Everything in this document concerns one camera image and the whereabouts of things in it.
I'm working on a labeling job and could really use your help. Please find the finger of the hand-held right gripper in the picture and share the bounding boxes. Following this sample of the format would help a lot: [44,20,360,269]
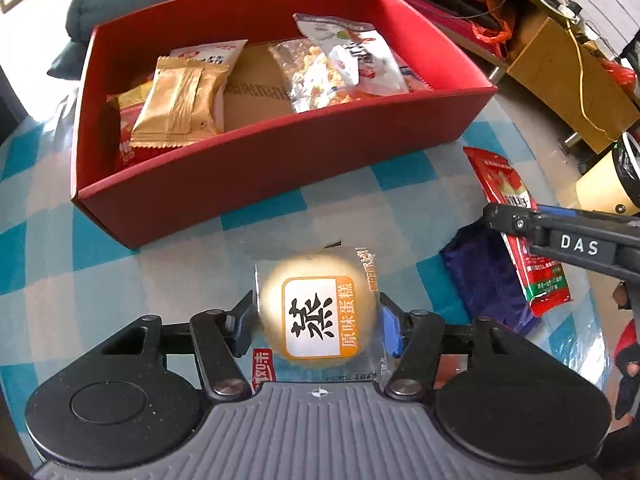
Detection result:
[481,203,551,247]
[536,203,603,220]

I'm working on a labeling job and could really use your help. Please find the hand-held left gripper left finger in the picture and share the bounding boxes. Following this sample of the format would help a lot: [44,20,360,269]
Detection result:
[102,290,259,401]

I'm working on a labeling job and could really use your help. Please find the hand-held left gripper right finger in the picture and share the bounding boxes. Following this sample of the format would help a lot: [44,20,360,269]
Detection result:
[379,292,539,401]

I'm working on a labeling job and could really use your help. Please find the long red packet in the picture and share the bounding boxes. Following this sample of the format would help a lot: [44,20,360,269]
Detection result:
[462,146,574,317]

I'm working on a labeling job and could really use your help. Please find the round steamed cake packet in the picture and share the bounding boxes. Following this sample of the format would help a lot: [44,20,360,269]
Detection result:
[252,244,389,379]

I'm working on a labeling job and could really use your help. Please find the red cardboard box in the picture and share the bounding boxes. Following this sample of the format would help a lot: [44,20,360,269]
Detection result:
[70,0,499,250]

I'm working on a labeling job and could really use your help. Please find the red yellow packet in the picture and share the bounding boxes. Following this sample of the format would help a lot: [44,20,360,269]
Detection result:
[106,77,201,173]

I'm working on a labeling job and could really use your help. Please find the white packet with red print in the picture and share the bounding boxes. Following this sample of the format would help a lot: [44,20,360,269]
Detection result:
[292,12,434,99]

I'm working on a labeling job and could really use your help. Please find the gold foil packet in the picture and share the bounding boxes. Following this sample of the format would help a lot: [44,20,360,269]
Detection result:
[131,56,231,149]

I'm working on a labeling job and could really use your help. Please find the cream bin with black liner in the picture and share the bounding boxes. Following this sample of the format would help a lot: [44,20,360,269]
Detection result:
[575,132,640,217]

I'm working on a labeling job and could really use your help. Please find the small red packet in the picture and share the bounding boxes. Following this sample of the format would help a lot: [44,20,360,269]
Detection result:
[252,348,279,394]

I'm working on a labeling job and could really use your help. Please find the purple packet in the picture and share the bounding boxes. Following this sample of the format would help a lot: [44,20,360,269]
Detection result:
[441,222,542,337]

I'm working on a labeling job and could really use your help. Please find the red and dark cloth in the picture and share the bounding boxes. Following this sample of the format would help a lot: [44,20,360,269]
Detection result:
[614,320,640,422]

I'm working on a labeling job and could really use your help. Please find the wooden desk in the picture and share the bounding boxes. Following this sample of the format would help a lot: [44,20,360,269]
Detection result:
[390,0,640,155]

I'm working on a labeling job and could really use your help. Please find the blue white checked cloth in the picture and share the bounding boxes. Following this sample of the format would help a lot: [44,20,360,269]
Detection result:
[0,92,640,463]

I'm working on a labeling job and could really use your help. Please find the orange plastic bag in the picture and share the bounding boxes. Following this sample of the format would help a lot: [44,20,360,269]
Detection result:
[472,0,517,47]

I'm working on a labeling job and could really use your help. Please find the white packet of orange chips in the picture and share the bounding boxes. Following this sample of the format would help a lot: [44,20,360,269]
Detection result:
[169,39,249,98]

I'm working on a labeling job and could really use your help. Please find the yellow cable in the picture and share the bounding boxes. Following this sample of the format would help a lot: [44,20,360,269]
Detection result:
[564,7,622,142]

